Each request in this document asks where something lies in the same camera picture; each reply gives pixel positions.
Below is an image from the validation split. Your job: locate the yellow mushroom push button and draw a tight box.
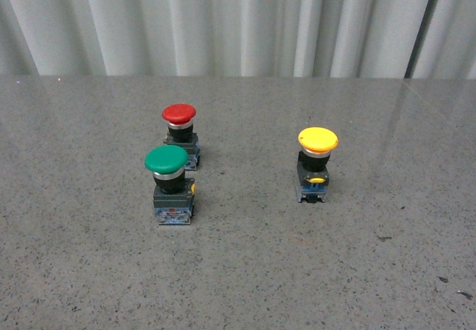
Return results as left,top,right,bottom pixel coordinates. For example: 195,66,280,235
296,126,338,203

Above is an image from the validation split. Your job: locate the green mushroom push button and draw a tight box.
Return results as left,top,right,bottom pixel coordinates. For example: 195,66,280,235
144,145,196,225

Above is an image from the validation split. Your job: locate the white pleated curtain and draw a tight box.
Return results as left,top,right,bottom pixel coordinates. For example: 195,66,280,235
1,0,475,79

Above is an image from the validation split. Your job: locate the red mushroom push button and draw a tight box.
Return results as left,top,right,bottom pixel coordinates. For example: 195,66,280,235
162,103,200,171

